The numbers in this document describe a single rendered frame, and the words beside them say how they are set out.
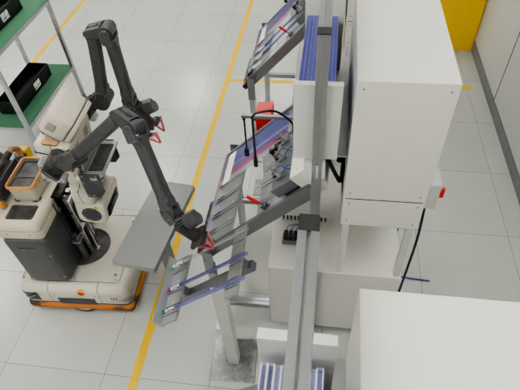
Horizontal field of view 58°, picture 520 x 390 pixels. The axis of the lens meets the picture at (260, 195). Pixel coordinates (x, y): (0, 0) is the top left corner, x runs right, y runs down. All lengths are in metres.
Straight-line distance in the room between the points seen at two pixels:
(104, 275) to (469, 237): 2.35
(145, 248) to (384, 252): 1.23
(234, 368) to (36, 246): 1.25
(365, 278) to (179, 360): 1.17
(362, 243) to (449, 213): 1.21
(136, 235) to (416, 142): 1.57
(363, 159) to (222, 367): 1.54
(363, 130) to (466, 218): 2.00
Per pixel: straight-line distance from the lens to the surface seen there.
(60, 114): 2.23
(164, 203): 1.94
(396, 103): 1.61
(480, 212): 3.63
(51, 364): 3.11
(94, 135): 2.02
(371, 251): 2.44
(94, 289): 2.92
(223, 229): 2.29
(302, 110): 1.60
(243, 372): 2.78
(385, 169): 1.80
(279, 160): 2.06
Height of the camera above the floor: 2.58
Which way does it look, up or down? 48 degrees down
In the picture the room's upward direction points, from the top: 4 degrees counter-clockwise
